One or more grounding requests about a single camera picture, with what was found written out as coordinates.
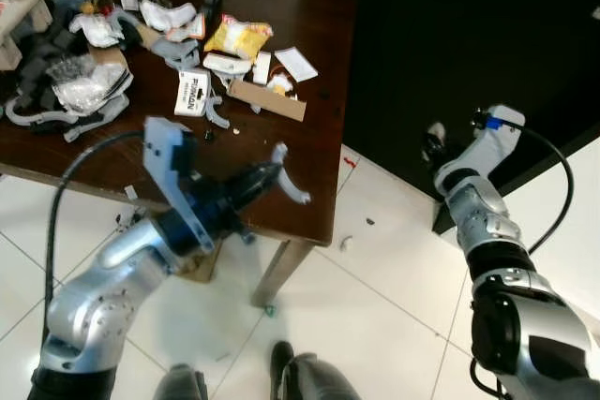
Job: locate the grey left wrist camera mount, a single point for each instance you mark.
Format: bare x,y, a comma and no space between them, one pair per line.
164,161

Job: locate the crumpled white tissue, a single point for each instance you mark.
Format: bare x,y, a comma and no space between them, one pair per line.
94,30

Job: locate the flat white packet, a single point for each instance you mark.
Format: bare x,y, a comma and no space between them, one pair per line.
227,64

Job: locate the white card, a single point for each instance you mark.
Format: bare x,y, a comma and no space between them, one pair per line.
295,63

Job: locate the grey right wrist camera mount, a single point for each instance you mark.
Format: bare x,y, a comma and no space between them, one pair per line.
492,142

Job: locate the grey robot leg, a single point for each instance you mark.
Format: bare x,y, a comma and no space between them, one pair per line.
314,379
178,385

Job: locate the grey plastic piece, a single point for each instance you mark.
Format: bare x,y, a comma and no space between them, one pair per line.
173,49

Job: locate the small brown cardboard box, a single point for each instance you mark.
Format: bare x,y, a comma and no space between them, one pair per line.
202,264

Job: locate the clear plastic bag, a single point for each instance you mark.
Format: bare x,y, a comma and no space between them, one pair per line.
84,81

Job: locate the white curved plastic piece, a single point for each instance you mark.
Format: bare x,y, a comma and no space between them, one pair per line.
292,190

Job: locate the black cloth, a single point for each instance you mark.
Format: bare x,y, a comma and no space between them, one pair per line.
28,63

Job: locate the white box with black print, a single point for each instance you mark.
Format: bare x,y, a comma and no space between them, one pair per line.
192,93

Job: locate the yellow snack bag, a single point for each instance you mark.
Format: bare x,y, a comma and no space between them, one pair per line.
239,37

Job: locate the grey right robot leg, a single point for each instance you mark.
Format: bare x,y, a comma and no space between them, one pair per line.
314,379

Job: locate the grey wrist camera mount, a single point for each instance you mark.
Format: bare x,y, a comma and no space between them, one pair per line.
164,161
492,142

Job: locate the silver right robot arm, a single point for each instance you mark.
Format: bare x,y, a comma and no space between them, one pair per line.
506,325

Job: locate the green table foot pad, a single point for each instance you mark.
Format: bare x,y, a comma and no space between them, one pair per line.
269,308

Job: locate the small grey plastic hook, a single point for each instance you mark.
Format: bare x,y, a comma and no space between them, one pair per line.
217,114

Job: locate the crumpled white paper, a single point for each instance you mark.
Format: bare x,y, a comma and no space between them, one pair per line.
169,16

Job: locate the small narrow white packet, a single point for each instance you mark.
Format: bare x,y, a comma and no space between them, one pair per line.
262,67

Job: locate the grey left robot leg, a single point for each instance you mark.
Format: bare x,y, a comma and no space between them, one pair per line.
178,385

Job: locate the grey curved plastic frame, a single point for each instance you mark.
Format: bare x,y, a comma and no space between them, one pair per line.
52,121

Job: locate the brown cardboard strip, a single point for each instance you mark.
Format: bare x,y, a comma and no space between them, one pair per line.
267,100

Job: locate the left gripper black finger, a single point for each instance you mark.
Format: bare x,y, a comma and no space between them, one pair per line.
258,176
251,200

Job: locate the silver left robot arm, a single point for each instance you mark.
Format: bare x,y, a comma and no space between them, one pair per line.
103,297

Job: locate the dark wooden table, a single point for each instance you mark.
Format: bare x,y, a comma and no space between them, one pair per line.
309,138

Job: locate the black bottle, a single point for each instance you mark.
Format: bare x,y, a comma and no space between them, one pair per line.
214,2

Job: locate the small orange white wrapper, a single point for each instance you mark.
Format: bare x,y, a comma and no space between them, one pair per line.
279,84

